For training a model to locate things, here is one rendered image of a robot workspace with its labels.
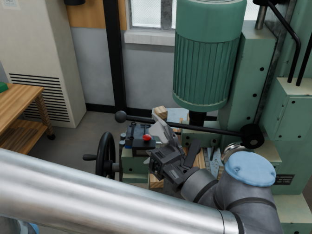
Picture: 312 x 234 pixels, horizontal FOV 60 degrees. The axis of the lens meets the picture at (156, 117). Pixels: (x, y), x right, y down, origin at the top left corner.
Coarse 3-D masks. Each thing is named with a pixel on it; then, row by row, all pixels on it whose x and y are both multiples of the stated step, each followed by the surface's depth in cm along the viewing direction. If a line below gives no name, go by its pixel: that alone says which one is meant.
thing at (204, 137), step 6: (204, 126) 95; (210, 126) 95; (216, 126) 95; (186, 132) 92; (192, 132) 92; (198, 132) 92; (204, 132) 92; (186, 138) 93; (192, 138) 94; (198, 138) 94; (204, 138) 94; (210, 138) 93; (216, 138) 93; (186, 144) 95; (204, 144) 95; (210, 144) 95
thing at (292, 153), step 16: (304, 0) 58; (304, 16) 60; (288, 32) 65; (304, 32) 62; (288, 48) 65; (304, 48) 64; (288, 64) 67; (272, 80) 74; (288, 144) 84; (304, 144) 84; (288, 160) 88; (304, 160) 88; (304, 176) 93; (272, 192) 99; (288, 192) 99
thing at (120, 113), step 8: (120, 112) 74; (120, 120) 73; (128, 120) 75; (136, 120) 75; (144, 120) 75; (152, 120) 75; (184, 128) 76; (192, 128) 76; (200, 128) 76; (208, 128) 77; (248, 128) 77; (256, 128) 77; (240, 136) 78; (248, 136) 75; (256, 136) 75; (264, 136) 77; (248, 144) 77; (256, 144) 77
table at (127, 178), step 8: (152, 112) 123; (168, 112) 123; (176, 112) 123; (184, 112) 123; (168, 120) 119; (176, 120) 119; (184, 120) 119; (176, 128) 114; (128, 176) 98; (136, 176) 98; (144, 176) 98; (168, 184) 92; (160, 192) 89; (168, 192) 89
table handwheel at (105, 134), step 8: (104, 136) 103; (112, 136) 114; (104, 144) 100; (112, 144) 118; (104, 152) 98; (112, 152) 120; (96, 160) 97; (104, 160) 109; (112, 160) 121; (96, 168) 95; (104, 168) 106; (112, 168) 108; (104, 176) 104; (112, 176) 119
